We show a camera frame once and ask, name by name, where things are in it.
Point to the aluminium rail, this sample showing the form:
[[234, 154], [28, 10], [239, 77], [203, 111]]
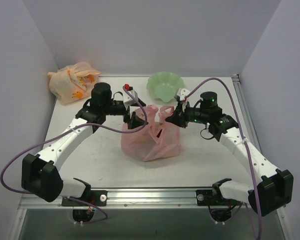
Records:
[[151, 198]]

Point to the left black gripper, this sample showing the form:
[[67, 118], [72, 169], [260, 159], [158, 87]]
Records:
[[128, 117]]

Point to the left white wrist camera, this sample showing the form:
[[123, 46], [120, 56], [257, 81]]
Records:
[[130, 97]]

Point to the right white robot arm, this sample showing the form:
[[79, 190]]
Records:
[[272, 188]]

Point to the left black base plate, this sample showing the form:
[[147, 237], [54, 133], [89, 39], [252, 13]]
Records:
[[95, 197]]

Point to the orange tied plastic bag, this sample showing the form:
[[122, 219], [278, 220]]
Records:
[[73, 82]]

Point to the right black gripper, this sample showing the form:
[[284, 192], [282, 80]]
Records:
[[182, 117]]

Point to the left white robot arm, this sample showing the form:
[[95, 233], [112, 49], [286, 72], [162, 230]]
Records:
[[40, 172]]

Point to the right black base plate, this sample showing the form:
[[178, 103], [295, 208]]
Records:
[[205, 197]]

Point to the pink plastic bag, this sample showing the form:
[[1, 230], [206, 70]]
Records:
[[158, 139]]

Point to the green leaf-shaped plate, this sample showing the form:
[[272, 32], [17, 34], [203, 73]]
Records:
[[164, 85]]

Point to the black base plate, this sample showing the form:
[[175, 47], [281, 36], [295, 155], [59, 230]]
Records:
[[95, 197], [205, 197]]

